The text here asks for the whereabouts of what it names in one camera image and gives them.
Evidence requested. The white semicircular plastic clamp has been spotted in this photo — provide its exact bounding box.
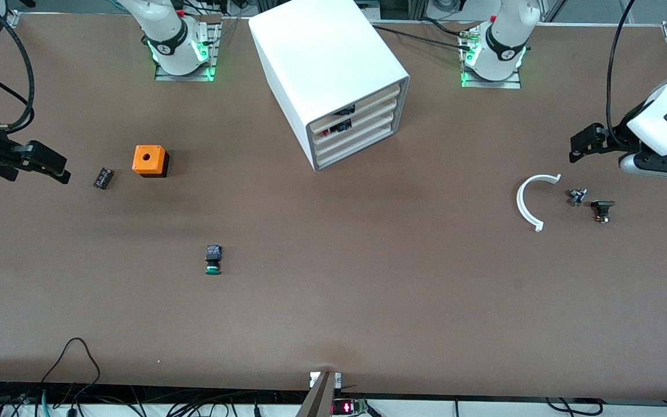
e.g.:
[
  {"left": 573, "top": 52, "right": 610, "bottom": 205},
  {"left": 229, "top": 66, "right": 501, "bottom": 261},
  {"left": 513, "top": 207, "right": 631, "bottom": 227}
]
[{"left": 516, "top": 173, "right": 562, "bottom": 232}]

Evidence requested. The black cable on table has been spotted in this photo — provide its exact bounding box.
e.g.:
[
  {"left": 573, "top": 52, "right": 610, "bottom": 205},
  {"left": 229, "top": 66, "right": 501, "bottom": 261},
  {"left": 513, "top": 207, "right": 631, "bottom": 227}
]
[{"left": 368, "top": 23, "right": 476, "bottom": 53}]

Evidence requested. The black looped cable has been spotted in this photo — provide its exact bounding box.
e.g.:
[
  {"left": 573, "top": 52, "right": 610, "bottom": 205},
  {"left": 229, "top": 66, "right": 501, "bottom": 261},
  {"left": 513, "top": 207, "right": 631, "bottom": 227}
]
[{"left": 41, "top": 338, "right": 101, "bottom": 400}]

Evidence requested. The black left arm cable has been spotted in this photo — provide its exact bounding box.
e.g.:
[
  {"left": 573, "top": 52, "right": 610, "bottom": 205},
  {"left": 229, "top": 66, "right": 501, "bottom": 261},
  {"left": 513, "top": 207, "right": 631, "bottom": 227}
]
[{"left": 607, "top": 0, "right": 638, "bottom": 145}]

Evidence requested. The metal camera post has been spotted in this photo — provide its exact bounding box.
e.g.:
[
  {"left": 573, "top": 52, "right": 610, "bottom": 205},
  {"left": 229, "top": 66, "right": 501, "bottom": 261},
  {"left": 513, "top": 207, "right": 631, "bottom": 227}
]
[{"left": 296, "top": 371, "right": 343, "bottom": 417}]

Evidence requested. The device with red display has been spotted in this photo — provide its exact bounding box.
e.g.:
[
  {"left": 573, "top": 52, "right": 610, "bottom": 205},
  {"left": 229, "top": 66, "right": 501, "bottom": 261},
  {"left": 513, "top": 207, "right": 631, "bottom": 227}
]
[{"left": 332, "top": 398, "right": 370, "bottom": 416}]

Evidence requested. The orange box with hole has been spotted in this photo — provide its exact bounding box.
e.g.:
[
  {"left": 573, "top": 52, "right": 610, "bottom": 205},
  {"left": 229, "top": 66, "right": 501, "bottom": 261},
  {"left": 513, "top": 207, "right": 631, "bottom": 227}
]
[{"left": 132, "top": 145, "right": 169, "bottom": 178}]

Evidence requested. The green push button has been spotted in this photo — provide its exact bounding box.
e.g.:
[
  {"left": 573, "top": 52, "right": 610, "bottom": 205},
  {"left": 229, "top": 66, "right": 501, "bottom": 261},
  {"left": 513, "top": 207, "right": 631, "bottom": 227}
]
[{"left": 204, "top": 245, "right": 223, "bottom": 276}]

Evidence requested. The black switch component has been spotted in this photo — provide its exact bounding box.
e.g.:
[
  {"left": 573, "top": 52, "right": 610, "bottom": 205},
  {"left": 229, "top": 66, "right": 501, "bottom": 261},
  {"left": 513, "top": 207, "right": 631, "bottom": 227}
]
[{"left": 591, "top": 200, "right": 616, "bottom": 224}]

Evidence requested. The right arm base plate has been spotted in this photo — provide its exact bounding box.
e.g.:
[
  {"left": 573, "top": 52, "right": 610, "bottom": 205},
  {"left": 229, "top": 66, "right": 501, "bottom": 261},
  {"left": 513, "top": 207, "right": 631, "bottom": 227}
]
[{"left": 154, "top": 14, "right": 222, "bottom": 82}]

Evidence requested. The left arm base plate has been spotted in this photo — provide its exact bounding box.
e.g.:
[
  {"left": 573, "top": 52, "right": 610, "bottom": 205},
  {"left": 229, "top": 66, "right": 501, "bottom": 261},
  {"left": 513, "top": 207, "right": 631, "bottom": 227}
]
[{"left": 460, "top": 26, "right": 522, "bottom": 89}]

